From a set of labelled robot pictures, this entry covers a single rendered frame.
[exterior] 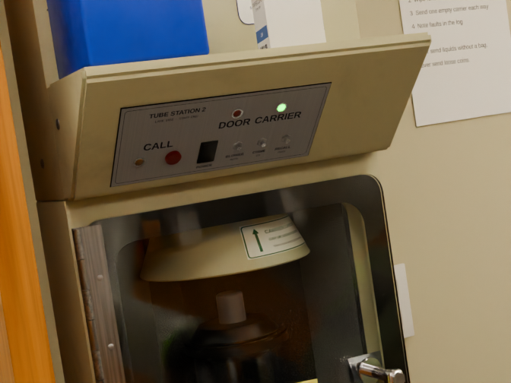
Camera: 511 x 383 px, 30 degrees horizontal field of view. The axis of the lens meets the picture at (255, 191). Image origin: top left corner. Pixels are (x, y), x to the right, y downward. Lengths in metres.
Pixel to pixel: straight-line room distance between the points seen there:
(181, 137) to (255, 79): 0.08
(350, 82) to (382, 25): 0.66
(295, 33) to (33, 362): 0.35
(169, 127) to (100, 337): 0.19
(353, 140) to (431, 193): 0.64
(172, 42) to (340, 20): 0.25
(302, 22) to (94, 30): 0.19
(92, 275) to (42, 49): 0.20
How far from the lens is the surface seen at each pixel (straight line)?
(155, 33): 0.75
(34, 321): 0.74
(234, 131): 0.82
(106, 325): 0.83
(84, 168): 0.78
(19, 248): 0.73
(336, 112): 0.86
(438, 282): 1.54
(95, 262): 0.83
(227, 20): 0.90
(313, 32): 0.84
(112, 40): 0.74
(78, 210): 0.83
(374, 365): 0.94
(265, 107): 0.81
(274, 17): 0.83
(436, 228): 1.53
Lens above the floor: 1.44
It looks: 3 degrees down
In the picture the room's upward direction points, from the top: 8 degrees counter-clockwise
